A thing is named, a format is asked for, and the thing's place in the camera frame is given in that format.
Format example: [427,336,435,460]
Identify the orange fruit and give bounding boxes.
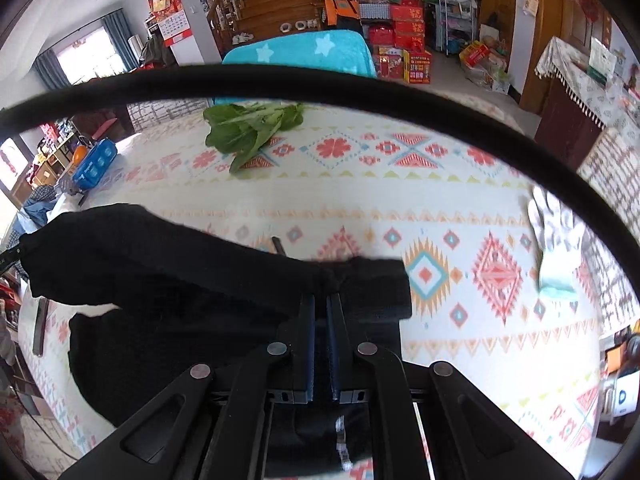
[72,144,89,166]

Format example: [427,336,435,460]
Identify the black cable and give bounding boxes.
[0,63,640,281]

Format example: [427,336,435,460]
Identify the black pants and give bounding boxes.
[13,204,411,475]

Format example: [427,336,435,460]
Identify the red wall calendar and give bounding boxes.
[149,0,192,47]

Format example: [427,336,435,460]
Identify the green leafy vegetable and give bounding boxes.
[203,102,305,174]

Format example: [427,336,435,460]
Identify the blue tissue pack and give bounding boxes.
[73,139,118,192]

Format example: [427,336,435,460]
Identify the white work glove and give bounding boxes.
[527,185,586,302]

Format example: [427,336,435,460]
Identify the turquoise star chair cover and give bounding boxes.
[222,29,378,79]

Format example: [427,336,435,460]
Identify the white grey patterned chair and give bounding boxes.
[127,99,209,133]

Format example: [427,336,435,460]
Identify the side table with lace cloth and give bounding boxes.
[535,37,639,169]

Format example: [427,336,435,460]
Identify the patterned tablecloth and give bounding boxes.
[14,90,616,480]

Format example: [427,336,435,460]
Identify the black smartphone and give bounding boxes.
[32,297,50,356]

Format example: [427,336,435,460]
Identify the blue clothes pile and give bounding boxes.
[11,184,58,240]

